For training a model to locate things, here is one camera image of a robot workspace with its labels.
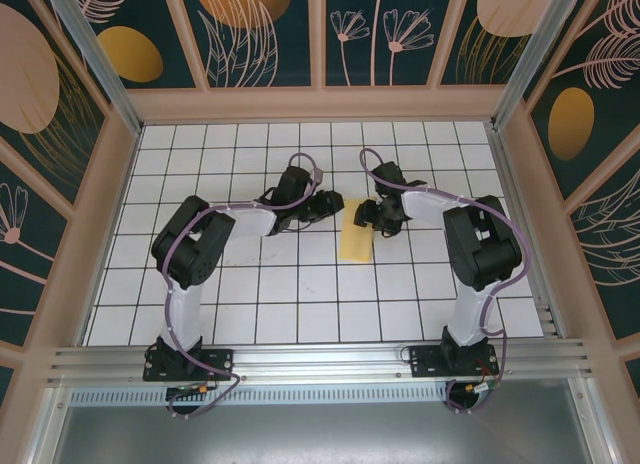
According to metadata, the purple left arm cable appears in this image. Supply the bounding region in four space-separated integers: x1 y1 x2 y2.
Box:
159 152 326 421

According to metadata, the aluminium corner post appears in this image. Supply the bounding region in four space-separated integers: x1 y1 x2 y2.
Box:
489 0 586 130
39 0 144 135

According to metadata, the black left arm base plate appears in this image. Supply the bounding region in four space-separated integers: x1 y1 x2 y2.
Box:
143 347 235 383

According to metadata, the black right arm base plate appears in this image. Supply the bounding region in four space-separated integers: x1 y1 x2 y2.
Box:
408 344 500 379

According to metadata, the slotted grey cable duct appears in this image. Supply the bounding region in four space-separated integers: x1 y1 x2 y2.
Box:
69 387 451 406

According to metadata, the pale yellow paper sheet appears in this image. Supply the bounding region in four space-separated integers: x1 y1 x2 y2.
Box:
337 197 375 263

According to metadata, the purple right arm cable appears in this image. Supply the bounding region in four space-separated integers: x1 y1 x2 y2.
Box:
359 147 530 416

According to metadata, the aluminium side rail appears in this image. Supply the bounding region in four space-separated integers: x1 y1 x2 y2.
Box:
487 126 569 338

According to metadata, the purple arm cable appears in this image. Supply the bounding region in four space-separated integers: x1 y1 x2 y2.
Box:
159 152 326 421
359 147 530 416

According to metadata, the grey metal sheet panel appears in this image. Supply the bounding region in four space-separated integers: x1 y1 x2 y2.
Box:
49 403 601 464

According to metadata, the long aluminium mounting rail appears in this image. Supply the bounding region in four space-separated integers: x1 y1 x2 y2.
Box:
47 338 599 385

